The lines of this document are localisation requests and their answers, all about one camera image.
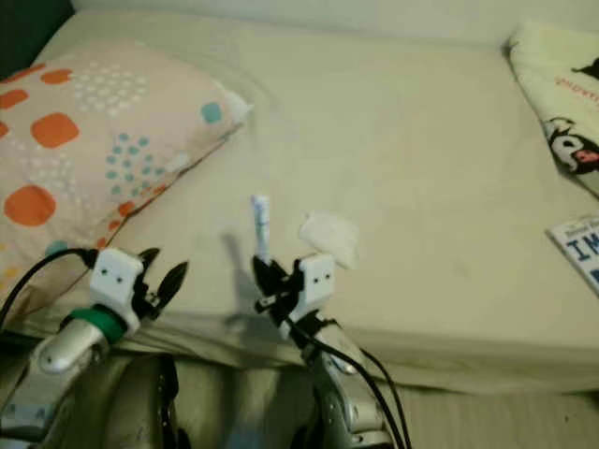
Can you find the thin white tube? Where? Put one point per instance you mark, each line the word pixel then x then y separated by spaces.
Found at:
pixel 260 224

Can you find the white tissue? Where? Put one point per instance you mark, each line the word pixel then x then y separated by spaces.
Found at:
pixel 332 238

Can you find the orange spotted pink pillow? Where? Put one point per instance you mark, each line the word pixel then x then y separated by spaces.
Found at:
pixel 75 178

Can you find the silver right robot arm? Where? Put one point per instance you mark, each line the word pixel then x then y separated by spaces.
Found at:
pixel 346 402

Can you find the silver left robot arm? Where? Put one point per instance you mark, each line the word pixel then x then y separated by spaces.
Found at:
pixel 56 365

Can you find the grey robot left leg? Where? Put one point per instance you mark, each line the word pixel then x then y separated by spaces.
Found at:
pixel 150 402

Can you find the cream cartoon print blanket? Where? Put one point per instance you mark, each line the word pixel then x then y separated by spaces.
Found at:
pixel 557 94

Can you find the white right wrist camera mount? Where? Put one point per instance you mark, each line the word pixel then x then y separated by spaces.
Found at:
pixel 316 281

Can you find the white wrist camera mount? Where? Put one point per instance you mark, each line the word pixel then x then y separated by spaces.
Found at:
pixel 117 279
pixel 316 281

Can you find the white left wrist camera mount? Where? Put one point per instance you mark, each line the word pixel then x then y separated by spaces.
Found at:
pixel 117 279

